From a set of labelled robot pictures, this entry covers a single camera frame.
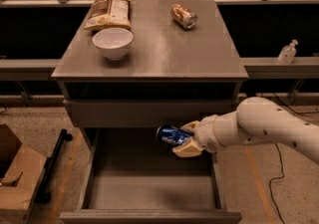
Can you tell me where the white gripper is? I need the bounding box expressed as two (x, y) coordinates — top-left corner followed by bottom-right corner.
(172, 114), (220, 158)

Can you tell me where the blue pepsi can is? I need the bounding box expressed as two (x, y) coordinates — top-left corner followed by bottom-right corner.
(156, 124), (191, 147)

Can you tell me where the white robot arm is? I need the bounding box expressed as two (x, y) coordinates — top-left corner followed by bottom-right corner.
(172, 97), (319, 163)

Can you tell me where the grey drawer cabinet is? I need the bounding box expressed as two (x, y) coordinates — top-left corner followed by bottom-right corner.
(50, 0), (249, 156)

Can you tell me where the open grey middle drawer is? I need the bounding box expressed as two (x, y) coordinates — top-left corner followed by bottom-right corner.
(60, 128), (241, 224)

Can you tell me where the closed grey top drawer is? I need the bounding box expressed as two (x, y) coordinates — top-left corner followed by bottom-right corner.
(64, 100), (232, 128)

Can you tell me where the brown soda can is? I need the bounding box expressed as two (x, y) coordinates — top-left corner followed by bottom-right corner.
(170, 4), (197, 29)

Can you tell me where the white ceramic bowl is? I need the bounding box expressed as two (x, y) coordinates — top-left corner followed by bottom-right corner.
(93, 28), (134, 61)

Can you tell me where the clear sanitizer bottle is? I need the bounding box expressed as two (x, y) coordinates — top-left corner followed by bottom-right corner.
(278, 39), (298, 64)

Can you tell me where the brown chip bag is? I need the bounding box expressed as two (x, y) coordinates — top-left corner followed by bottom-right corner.
(85, 0), (132, 31)

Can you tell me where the black bar on floor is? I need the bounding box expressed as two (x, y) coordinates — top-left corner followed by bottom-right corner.
(34, 128), (74, 204)

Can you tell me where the cardboard box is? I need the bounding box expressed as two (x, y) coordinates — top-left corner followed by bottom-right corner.
(0, 124), (47, 224)

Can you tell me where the black floor cable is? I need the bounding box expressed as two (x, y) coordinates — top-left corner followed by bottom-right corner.
(268, 93), (319, 224)

